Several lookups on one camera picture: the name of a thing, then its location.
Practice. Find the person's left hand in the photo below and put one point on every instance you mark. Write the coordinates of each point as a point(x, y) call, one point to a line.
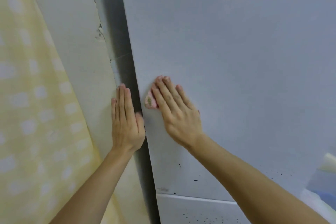
point(127, 129)

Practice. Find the person's right hand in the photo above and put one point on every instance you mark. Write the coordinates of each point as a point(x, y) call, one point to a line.
point(181, 121)

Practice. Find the person's left middle finger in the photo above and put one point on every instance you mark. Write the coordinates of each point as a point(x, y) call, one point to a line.
point(123, 100)

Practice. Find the person's right little finger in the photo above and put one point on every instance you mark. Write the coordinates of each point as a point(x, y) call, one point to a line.
point(185, 97)

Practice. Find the person's right middle finger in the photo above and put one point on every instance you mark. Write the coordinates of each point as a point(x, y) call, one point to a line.
point(168, 92)

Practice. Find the person's left little finger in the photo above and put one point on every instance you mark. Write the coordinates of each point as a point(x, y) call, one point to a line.
point(114, 109)

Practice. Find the person's left thumb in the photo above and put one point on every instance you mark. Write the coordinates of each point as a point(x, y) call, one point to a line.
point(140, 120)

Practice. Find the pink cleaning cloth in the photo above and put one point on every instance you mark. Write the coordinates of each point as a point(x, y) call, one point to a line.
point(150, 102)

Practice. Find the person's left forearm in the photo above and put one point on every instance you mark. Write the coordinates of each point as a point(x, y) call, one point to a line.
point(97, 187)

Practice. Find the person's right forearm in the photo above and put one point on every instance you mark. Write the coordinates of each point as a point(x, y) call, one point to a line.
point(252, 187)

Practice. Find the white refrigerator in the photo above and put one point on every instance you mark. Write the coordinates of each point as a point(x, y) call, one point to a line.
point(236, 48)

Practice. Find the yellow patterned curtain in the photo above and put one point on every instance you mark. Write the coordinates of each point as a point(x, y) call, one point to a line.
point(34, 100)

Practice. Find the pale yellow sponge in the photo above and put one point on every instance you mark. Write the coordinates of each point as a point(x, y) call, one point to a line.
point(328, 163)

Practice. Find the translucent blue plastic container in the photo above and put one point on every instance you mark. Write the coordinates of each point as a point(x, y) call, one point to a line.
point(324, 192)

